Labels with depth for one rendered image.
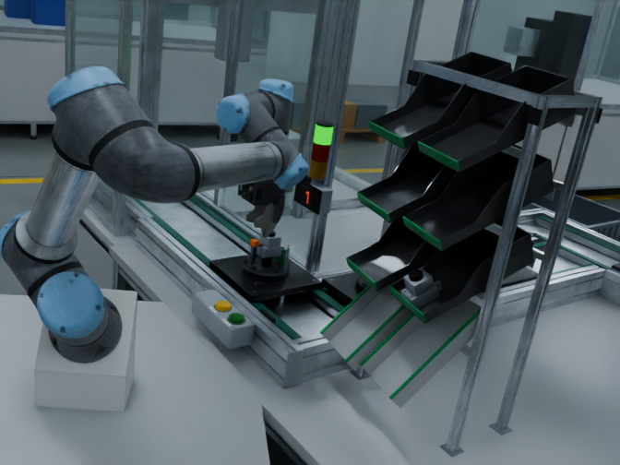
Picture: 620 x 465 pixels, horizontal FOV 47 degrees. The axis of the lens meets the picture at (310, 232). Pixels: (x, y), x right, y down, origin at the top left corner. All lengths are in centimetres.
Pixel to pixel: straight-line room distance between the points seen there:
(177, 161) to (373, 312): 74
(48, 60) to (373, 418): 527
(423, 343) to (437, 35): 1071
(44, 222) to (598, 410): 142
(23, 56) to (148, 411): 511
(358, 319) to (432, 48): 1057
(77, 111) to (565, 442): 132
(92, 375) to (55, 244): 34
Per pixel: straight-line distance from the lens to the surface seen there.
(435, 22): 1208
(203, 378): 177
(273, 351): 176
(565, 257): 282
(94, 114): 113
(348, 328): 171
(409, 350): 161
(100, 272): 262
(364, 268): 162
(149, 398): 170
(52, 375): 163
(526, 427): 184
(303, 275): 207
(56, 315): 141
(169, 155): 112
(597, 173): 711
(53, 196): 130
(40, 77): 655
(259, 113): 145
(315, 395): 175
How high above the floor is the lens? 185
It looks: 22 degrees down
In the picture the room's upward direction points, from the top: 8 degrees clockwise
